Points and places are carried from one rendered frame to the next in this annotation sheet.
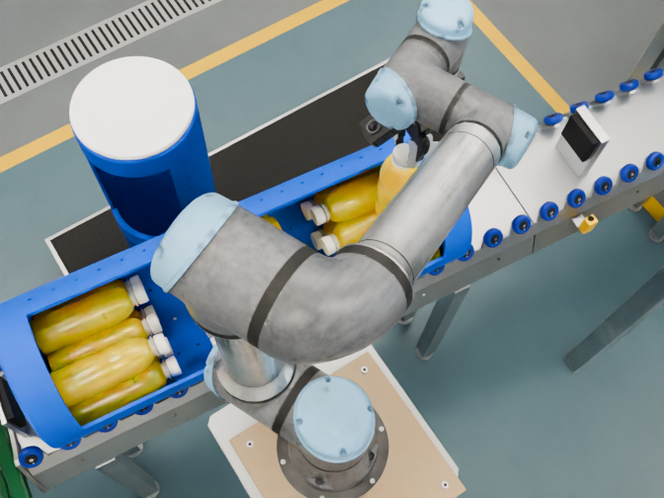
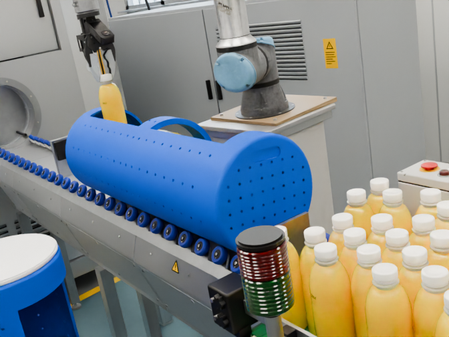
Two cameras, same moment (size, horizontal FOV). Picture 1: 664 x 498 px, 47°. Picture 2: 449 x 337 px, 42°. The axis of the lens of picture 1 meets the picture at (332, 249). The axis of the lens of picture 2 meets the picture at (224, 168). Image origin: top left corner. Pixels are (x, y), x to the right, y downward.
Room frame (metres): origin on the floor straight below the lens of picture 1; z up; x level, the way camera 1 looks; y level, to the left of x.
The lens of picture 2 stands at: (0.45, 1.79, 1.57)
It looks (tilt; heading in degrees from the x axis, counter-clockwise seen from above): 17 degrees down; 268
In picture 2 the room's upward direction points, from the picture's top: 10 degrees counter-clockwise
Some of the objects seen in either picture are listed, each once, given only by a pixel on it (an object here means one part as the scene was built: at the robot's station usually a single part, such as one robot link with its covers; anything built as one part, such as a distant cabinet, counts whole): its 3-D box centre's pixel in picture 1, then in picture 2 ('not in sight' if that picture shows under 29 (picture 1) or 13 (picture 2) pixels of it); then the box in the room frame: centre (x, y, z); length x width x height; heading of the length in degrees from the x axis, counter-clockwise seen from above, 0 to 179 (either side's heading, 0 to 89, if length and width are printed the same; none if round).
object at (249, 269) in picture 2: not in sight; (262, 255); (0.40, 1.11, 1.23); 0.06 x 0.06 x 0.04
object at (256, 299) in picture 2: not in sight; (268, 287); (0.40, 1.11, 1.18); 0.06 x 0.06 x 0.05
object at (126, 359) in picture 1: (108, 368); not in sight; (0.35, 0.39, 1.11); 0.19 x 0.07 x 0.07; 122
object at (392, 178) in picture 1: (397, 184); (113, 109); (0.71, -0.11, 1.23); 0.07 x 0.07 x 0.19
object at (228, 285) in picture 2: not in sight; (236, 304); (0.44, 0.73, 0.95); 0.10 x 0.07 x 0.10; 32
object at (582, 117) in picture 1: (578, 143); (67, 156); (0.99, -0.54, 1.00); 0.10 x 0.04 x 0.15; 32
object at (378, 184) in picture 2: not in sight; (379, 184); (0.09, 0.61, 1.10); 0.04 x 0.04 x 0.02
